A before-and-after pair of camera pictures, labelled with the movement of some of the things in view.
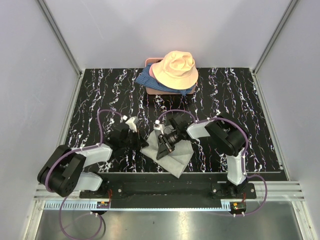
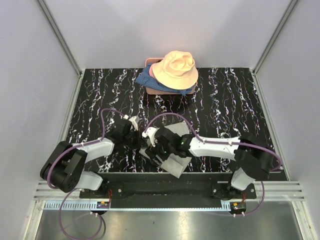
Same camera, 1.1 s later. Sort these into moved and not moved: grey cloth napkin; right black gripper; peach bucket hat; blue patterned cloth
Moved: right black gripper
Not moved: blue patterned cloth; grey cloth napkin; peach bucket hat
